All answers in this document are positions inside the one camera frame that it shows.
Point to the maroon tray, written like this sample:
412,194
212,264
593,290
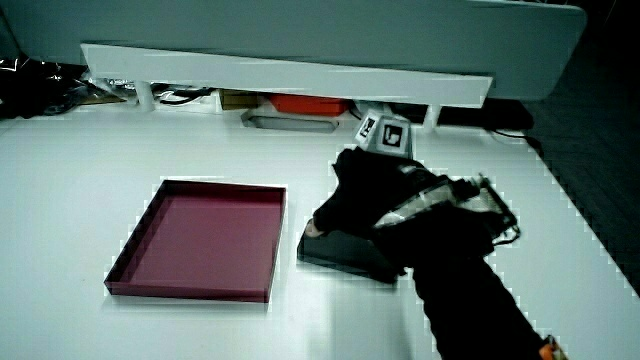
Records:
210,240

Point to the black plastic bag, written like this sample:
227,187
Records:
35,87

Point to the brown cardboard box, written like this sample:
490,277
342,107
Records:
239,99

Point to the person's right hand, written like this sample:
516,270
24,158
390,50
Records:
370,195

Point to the white shelf riser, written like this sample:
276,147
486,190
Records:
280,75

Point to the black battery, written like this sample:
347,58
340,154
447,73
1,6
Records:
340,255

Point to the grey partition panel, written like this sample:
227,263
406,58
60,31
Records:
300,25

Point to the white desk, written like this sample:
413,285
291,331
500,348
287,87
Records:
70,200

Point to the orange box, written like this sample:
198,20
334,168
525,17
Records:
310,105

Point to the person's right forearm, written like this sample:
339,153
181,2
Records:
465,310

